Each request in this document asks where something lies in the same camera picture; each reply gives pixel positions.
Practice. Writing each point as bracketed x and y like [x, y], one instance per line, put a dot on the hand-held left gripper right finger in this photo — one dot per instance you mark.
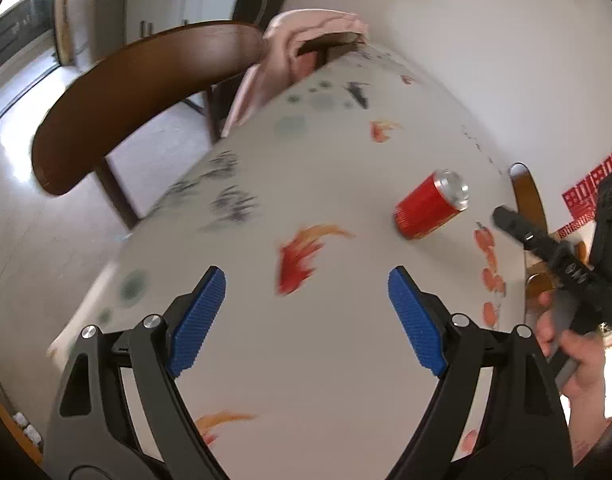
[418, 322]

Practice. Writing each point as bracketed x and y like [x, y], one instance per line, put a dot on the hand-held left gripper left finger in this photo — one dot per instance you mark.
[198, 320]

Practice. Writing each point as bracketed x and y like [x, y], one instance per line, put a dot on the red drink can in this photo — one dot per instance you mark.
[425, 210]

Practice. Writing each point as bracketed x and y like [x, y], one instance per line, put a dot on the person's right hand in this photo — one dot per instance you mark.
[588, 365]

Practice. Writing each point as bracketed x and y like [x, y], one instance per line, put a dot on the brown wooden chair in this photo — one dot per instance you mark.
[528, 200]
[331, 42]
[136, 90]

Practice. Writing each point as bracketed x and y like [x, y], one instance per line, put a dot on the pink cloth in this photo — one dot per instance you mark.
[271, 65]

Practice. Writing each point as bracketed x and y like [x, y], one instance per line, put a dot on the beige refrigerator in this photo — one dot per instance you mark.
[78, 5]

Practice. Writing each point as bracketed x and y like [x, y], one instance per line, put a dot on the red paper wall decoration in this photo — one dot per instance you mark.
[585, 195]
[573, 227]

